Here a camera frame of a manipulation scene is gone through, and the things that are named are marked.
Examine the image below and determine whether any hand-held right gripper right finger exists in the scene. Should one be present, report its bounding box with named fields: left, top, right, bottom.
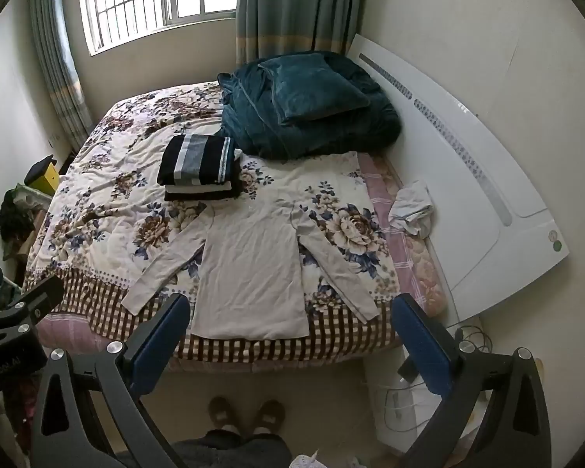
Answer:
left=391, top=293, right=553, bottom=468

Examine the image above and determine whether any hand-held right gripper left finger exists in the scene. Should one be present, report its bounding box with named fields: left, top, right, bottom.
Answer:
left=30, top=293, right=192, bottom=468

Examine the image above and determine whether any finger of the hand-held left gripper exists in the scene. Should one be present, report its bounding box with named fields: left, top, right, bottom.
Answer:
left=0, top=275, right=65, bottom=333

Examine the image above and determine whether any beige long-sleeve shirt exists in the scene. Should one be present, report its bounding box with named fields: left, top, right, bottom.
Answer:
left=122, top=202, right=379, bottom=340

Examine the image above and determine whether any stack of folded dark clothes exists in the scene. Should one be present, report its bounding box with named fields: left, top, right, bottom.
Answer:
left=157, top=133, right=243, bottom=202

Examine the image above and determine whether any white bedside cabinet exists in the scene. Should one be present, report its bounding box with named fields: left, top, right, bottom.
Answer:
left=365, top=320, right=493, bottom=459

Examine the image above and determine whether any cluttered side rack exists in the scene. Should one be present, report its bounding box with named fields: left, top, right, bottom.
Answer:
left=0, top=183, right=54, bottom=264

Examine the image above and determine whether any pink checkered mattress sheet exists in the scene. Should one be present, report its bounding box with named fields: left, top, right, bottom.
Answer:
left=359, top=152, right=448, bottom=317

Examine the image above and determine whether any brown slipper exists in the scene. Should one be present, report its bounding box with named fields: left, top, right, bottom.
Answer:
left=209, top=396, right=235, bottom=431
left=254, top=400, right=286, bottom=434

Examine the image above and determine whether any floral bed blanket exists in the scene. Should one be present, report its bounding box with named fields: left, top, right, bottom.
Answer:
left=21, top=82, right=397, bottom=358

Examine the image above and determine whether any yellow box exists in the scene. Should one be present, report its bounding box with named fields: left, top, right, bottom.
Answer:
left=24, top=156, right=60, bottom=192

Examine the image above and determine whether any crumpled white cloth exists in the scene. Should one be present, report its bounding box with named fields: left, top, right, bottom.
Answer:
left=388, top=180, right=434, bottom=236

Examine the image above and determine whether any white headboard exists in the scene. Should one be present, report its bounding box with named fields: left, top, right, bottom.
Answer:
left=346, top=34, right=570, bottom=327

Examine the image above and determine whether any teal window curtain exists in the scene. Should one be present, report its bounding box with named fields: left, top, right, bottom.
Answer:
left=28, top=0, right=94, bottom=147
left=236, top=0, right=372, bottom=63

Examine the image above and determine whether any teal folded quilt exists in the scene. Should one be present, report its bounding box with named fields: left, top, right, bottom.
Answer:
left=217, top=51, right=402, bottom=160

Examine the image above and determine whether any teal pillow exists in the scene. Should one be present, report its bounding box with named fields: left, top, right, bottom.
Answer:
left=257, top=55, right=371, bottom=126

